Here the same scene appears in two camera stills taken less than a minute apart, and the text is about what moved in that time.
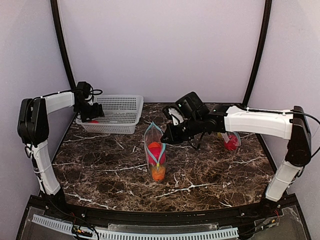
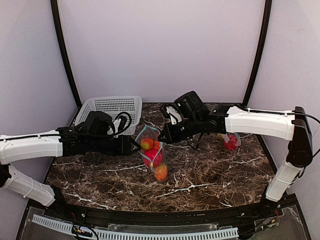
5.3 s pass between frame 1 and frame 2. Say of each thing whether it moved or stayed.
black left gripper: moved
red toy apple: stayed
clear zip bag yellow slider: stayed
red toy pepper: moved
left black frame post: stayed
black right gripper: stayed
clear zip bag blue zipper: moved
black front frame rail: stayed
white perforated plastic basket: stayed
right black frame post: stayed
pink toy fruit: moved
